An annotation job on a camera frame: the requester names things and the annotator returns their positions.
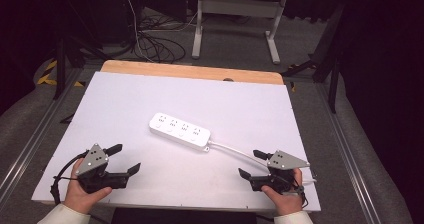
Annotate aluminium rail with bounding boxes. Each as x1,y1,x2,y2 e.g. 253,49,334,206
0,67,85,198
314,82,384,224

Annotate white power strip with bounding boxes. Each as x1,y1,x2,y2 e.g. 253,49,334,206
148,112,212,153

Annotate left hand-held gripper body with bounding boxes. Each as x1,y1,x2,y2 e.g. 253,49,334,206
75,143,130,195

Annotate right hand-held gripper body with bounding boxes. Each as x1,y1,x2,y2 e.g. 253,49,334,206
249,149,311,195

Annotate white metal desk frame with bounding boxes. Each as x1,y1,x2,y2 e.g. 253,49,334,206
191,0,288,66

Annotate white power strip cable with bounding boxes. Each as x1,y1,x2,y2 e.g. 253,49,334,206
207,139,317,186

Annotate white board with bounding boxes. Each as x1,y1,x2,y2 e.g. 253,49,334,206
31,71,322,214

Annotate person's right hand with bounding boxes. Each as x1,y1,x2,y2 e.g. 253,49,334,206
260,167,305,217

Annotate person's left hand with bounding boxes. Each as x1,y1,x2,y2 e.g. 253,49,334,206
63,157,114,215

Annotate wooden table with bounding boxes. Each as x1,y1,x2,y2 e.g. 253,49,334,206
99,59,285,86

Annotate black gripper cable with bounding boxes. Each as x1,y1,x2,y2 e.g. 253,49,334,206
292,178,310,209
49,151,90,206

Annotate black floor cables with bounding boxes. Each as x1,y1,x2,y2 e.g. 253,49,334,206
131,15,187,64

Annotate black metal stand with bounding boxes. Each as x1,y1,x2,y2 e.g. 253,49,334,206
280,2,346,114
53,33,113,101

